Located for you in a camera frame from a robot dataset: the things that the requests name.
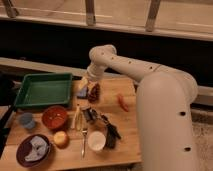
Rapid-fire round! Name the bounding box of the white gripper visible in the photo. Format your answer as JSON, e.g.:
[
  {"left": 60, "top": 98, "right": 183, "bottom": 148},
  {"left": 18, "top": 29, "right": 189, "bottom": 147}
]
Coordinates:
[{"left": 78, "top": 65, "right": 105, "bottom": 91}]

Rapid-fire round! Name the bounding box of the blue grey sponge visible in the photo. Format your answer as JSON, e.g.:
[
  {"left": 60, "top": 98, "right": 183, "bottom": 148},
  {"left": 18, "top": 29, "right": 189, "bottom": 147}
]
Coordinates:
[{"left": 77, "top": 87, "right": 88, "bottom": 99}]

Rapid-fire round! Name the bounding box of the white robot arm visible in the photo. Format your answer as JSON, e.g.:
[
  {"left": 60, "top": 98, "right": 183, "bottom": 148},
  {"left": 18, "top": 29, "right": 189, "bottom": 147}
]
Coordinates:
[{"left": 86, "top": 45, "right": 199, "bottom": 171}]

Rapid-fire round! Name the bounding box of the dark metal can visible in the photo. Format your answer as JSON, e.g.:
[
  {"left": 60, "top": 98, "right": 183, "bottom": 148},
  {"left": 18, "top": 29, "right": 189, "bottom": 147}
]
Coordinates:
[{"left": 83, "top": 108, "right": 98, "bottom": 123}]

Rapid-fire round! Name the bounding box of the yellow banana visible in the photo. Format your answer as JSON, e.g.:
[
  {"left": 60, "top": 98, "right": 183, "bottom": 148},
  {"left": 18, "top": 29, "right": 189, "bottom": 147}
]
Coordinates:
[{"left": 71, "top": 105, "right": 81, "bottom": 131}]

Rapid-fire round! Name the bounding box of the orange carrot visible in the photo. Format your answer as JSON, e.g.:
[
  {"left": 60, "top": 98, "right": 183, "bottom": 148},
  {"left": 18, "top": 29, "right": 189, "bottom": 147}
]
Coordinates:
[{"left": 117, "top": 94, "right": 129, "bottom": 112}]

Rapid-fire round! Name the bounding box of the wooden cutting board table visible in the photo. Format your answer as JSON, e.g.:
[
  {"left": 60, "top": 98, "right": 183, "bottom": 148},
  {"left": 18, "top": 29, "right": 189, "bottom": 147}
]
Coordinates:
[{"left": 0, "top": 78, "right": 141, "bottom": 171}]

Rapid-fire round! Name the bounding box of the green plastic tray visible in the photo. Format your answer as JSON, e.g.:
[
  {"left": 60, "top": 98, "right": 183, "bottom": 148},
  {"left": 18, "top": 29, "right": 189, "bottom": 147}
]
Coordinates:
[{"left": 14, "top": 73, "right": 72, "bottom": 109}]

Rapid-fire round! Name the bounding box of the red brown bowl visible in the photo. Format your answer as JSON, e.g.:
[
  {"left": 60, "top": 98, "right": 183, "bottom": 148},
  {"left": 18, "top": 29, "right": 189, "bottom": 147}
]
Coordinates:
[{"left": 42, "top": 105, "right": 68, "bottom": 130}]

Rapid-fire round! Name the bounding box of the silver fork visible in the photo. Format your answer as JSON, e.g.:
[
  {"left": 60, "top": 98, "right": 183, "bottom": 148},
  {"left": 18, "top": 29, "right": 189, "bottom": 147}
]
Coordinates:
[{"left": 81, "top": 127, "right": 88, "bottom": 158}]

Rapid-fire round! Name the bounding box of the white cup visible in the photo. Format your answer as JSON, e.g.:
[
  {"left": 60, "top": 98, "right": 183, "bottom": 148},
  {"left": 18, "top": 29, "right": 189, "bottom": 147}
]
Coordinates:
[{"left": 88, "top": 131, "right": 106, "bottom": 152}]

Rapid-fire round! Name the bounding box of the yellow apple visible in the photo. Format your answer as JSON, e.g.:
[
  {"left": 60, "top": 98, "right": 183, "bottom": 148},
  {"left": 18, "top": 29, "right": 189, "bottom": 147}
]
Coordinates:
[{"left": 53, "top": 131, "right": 69, "bottom": 147}]

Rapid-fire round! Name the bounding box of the blue plastic cup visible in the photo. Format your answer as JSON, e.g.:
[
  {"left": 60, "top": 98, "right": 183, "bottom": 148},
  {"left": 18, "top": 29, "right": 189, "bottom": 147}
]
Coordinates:
[{"left": 18, "top": 113, "right": 36, "bottom": 129}]

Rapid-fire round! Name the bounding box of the crumpled grey cloth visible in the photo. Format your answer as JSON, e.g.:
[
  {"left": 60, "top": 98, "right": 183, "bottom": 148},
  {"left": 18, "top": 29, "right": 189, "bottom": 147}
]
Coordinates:
[{"left": 25, "top": 136, "right": 48, "bottom": 162}]

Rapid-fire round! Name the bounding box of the dark purple plate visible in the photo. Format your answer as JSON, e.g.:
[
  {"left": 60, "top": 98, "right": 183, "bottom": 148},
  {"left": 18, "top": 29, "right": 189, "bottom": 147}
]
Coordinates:
[{"left": 16, "top": 134, "right": 51, "bottom": 168}]

